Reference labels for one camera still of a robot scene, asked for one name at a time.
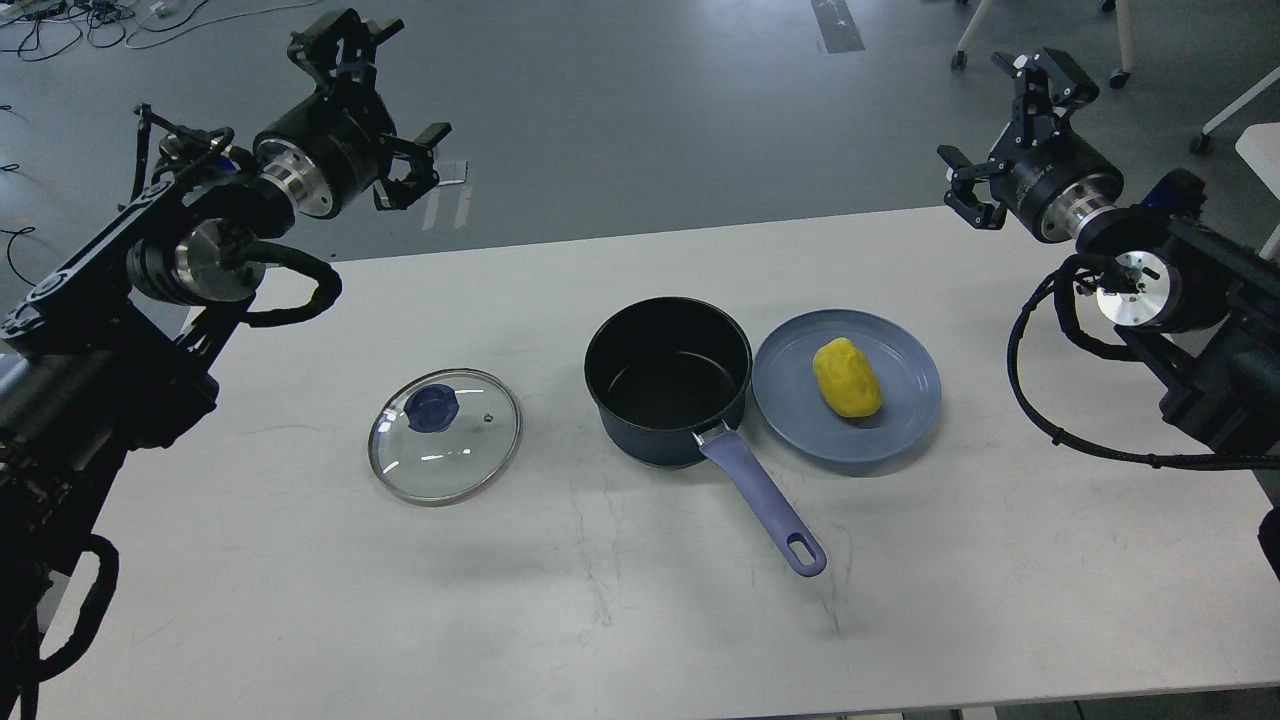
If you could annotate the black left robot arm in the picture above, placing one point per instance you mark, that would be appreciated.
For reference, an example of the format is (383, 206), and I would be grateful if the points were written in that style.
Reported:
(112, 352)

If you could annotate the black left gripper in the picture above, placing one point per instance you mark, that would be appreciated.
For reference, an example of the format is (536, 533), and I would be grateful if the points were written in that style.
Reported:
(339, 141)

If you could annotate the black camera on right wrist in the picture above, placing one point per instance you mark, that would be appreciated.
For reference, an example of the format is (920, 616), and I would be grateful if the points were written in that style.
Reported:
(1179, 194)

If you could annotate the yellow potato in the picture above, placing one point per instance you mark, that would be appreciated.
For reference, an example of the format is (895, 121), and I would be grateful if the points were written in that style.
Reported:
(846, 380)

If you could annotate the dark blue saucepan purple handle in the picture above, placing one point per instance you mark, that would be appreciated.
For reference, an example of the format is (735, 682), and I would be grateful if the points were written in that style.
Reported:
(669, 377)

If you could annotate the white table leg right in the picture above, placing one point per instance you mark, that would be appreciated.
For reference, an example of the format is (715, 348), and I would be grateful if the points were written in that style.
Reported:
(1259, 144)

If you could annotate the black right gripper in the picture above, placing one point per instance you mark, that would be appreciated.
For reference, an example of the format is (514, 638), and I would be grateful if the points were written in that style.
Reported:
(1040, 183)

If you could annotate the blue round plate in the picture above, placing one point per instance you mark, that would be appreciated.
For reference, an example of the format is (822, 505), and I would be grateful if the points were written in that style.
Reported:
(787, 392)

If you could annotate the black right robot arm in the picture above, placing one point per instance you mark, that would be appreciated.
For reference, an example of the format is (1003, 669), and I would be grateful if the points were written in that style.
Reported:
(1147, 283)

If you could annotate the glass pot lid blue knob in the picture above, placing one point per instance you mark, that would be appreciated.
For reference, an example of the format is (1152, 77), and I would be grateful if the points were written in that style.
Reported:
(445, 437)

